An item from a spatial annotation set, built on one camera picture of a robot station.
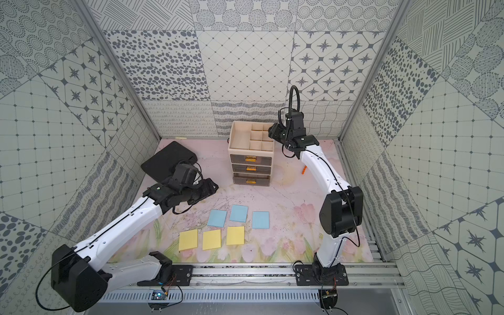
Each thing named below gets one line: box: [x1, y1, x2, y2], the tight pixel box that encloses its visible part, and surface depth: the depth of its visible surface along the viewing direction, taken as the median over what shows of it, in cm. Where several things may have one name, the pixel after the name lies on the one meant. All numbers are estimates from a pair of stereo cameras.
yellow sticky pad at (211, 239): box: [202, 229, 222, 251], surface depth 84 cm
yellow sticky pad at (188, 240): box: [178, 229, 199, 252], surface depth 83 cm
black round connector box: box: [318, 288, 338, 310], surface depth 74 cm
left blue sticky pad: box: [207, 209, 228, 228], surface depth 91 cm
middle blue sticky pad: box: [229, 204, 249, 223], surface depth 92 cm
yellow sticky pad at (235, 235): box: [226, 225, 245, 246], surface depth 85 cm
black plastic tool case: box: [140, 141, 199, 180], surface depth 107 cm
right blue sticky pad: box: [252, 211, 270, 230], surface depth 90 cm
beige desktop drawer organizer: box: [227, 120, 275, 187], surface depth 89 cm
